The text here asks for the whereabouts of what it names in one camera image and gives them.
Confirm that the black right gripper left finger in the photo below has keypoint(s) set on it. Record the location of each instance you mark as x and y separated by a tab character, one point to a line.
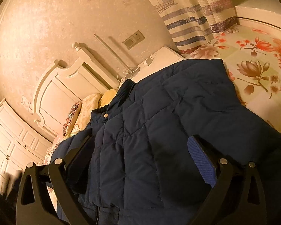
34	205

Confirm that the cream floral pillow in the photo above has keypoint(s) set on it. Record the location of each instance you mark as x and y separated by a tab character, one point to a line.
89	103

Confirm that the navy blue puffer jacket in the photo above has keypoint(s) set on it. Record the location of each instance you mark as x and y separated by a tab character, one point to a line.
168	133

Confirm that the white charger with cable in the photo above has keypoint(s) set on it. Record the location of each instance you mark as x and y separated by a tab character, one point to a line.
145	63

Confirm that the white nightstand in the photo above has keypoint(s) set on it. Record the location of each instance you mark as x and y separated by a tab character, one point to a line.
164	58

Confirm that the nautical striped curtain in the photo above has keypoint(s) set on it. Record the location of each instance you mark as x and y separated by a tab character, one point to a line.
192	23

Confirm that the patterned round cushion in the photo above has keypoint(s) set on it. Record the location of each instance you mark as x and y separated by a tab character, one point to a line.
71	118

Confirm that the white floor lamp pole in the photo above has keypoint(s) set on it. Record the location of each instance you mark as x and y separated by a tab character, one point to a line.
119	59

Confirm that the wall socket panel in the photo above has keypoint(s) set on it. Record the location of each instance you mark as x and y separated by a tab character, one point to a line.
133	40

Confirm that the white wooden headboard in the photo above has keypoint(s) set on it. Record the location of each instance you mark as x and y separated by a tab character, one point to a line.
59	88

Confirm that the paper notices on wall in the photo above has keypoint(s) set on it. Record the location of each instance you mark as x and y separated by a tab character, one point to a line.
26	104

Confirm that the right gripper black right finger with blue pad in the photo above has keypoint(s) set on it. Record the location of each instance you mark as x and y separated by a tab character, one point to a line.
236	195

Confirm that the white wardrobe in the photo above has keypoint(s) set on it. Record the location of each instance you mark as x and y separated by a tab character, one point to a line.
19	144

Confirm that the white window sill cabinet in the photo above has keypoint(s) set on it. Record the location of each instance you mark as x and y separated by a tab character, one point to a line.
259	14

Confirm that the floral bed sheet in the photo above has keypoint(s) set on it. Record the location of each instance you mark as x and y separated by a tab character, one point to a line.
255	63

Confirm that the yellow pillow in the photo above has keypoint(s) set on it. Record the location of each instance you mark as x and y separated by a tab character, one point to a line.
107	97

